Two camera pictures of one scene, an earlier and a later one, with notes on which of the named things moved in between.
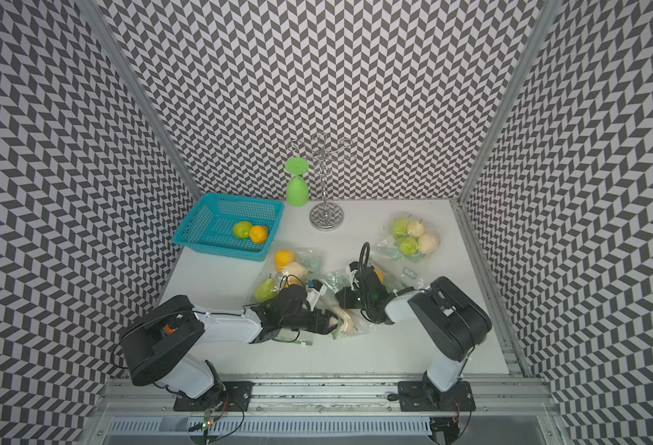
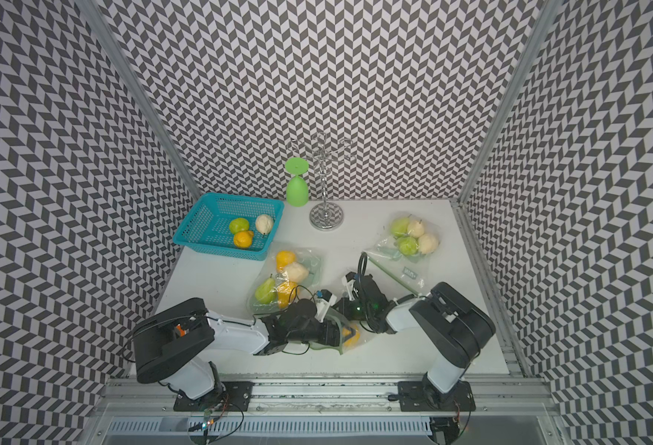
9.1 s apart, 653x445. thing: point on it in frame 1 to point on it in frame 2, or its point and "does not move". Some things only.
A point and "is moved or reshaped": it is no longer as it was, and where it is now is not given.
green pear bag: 400,226 does not move
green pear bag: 266,290 does not move
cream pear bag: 344,319 is moved or reshaped
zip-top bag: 344,321 is moved or reshaped
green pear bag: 241,229 does not move
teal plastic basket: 211,222 does not move
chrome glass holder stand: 324,148 does not move
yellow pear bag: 380,275 to 354,339
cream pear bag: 295,269 does not move
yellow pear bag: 258,234 to 243,239
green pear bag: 408,246 does not move
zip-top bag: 282,267 does not move
